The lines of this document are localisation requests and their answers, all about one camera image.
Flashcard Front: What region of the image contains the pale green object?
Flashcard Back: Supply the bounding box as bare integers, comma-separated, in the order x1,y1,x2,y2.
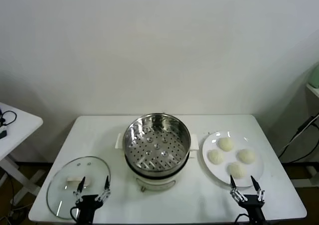
309,62,319,88

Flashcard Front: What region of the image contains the white ceramic plate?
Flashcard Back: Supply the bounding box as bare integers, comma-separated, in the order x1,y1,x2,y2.
201,131,265,188

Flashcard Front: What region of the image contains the white steamed baozi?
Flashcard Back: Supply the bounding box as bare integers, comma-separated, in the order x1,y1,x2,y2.
226,161,248,179
236,148,256,165
218,137,235,152
207,149,225,165

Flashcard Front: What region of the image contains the white side table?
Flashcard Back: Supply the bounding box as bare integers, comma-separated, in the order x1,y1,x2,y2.
0,101,47,207

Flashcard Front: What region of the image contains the round glass pot lid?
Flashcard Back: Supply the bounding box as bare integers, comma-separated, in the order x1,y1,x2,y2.
46,156,111,220

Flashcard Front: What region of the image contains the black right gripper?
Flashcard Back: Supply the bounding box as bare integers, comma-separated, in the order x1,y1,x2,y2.
229,175,266,225

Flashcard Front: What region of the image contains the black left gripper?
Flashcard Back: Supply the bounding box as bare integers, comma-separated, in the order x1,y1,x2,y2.
73,175,111,225

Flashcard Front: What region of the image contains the black power adapter cable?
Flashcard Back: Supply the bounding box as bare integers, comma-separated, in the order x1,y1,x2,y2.
278,114,319,160

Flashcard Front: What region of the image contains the white shelf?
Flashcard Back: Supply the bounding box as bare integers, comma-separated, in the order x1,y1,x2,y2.
305,82,319,103

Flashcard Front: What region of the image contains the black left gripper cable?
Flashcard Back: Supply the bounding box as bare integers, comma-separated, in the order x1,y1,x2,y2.
69,206,81,223

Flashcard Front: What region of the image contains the thin white cable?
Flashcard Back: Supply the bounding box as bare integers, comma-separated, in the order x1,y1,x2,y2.
8,204,33,217

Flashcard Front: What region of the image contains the perforated steel steamer basket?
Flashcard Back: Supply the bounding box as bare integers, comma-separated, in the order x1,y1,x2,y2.
123,113,192,174

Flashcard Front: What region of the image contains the cream electric cooker pot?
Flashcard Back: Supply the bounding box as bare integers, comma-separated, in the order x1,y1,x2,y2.
115,132,200,193

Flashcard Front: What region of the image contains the looped black thin cable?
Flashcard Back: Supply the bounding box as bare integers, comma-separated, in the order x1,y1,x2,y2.
0,109,17,127

